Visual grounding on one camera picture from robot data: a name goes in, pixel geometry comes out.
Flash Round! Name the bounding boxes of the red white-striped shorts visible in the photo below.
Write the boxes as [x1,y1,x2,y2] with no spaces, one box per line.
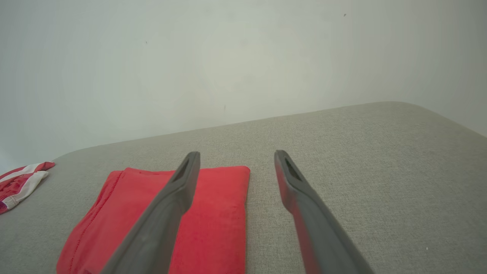
[0,162,56,214]

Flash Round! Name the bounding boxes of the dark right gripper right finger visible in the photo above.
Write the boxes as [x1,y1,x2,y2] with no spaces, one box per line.
[274,150,375,274]

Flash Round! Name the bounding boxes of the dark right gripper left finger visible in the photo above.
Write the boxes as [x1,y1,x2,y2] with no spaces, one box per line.
[101,151,201,274]

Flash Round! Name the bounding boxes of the grey fabric sofa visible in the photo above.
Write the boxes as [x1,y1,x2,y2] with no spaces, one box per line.
[0,101,487,274]

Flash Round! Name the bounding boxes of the red lettered basketball jersey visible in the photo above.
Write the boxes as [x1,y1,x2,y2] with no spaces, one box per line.
[56,166,251,274]

